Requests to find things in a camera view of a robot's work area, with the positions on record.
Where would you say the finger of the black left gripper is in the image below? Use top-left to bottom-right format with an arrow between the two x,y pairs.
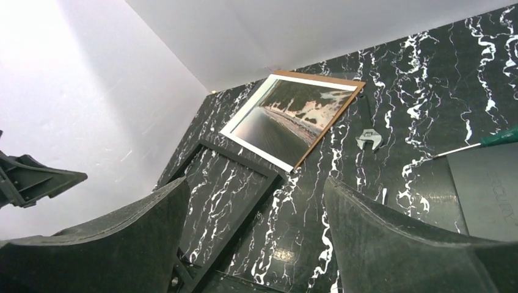
1,153 -> 87,208

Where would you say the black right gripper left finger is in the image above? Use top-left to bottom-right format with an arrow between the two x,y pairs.
1,177 -> 191,292

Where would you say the green handled screwdriver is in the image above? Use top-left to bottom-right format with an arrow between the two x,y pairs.
432,126 -> 517,159

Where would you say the brown backing board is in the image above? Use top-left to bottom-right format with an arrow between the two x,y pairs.
262,70 -> 367,170

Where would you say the photo with backing board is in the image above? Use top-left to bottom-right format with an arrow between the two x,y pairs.
220,70 -> 365,173

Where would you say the black picture frame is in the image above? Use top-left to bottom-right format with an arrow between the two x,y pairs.
157,139 -> 286,292

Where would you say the adjustable wrench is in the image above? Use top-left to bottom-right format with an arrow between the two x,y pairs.
356,95 -> 383,152

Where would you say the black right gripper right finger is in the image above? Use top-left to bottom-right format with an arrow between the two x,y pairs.
323,177 -> 517,292

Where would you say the black rectangular pad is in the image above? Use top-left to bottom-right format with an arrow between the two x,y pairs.
447,143 -> 517,242

